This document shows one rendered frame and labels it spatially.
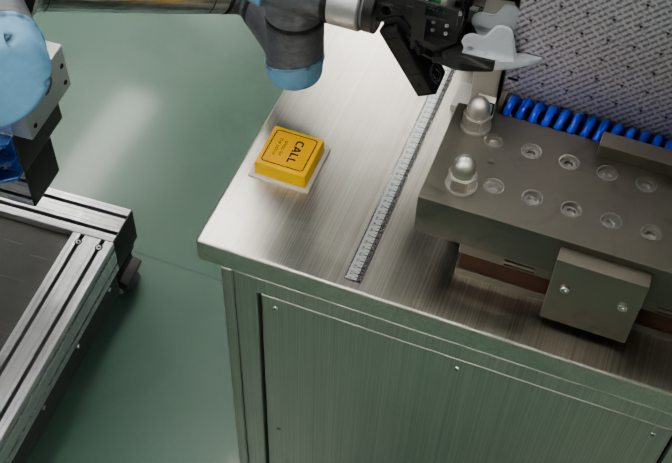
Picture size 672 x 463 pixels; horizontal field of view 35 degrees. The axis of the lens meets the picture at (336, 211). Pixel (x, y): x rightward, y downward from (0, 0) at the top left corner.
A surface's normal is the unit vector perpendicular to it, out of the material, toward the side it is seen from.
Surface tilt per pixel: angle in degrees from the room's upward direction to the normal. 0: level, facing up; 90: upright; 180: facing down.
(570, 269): 90
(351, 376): 90
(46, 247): 0
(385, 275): 0
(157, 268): 0
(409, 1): 90
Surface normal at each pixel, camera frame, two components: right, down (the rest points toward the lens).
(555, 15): -0.36, 0.72
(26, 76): 0.56, 0.62
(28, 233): 0.03, -0.63
